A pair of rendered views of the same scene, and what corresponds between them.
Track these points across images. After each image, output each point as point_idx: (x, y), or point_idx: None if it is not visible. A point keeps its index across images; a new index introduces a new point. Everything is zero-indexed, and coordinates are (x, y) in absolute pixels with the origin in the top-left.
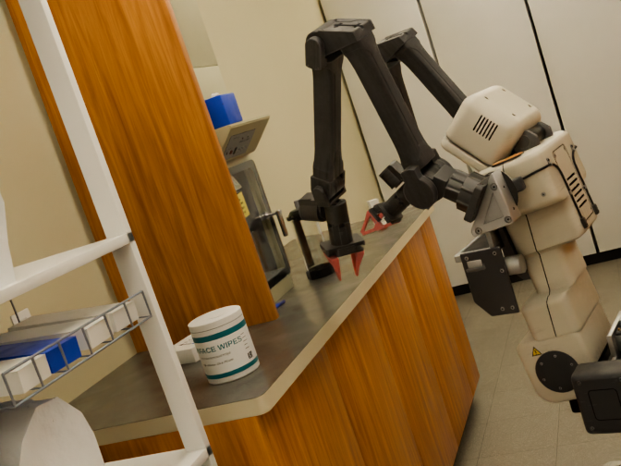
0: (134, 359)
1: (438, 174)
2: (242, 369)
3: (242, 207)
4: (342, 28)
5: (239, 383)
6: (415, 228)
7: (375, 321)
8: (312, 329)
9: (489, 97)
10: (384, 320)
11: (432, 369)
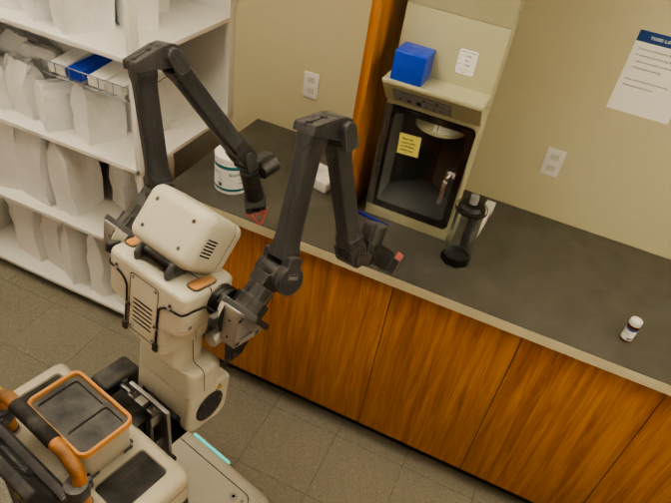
0: None
1: (140, 195)
2: (215, 184)
3: (410, 147)
4: (138, 53)
5: (205, 185)
6: (607, 367)
7: (387, 305)
8: (266, 223)
9: (161, 202)
10: (409, 320)
11: (480, 418)
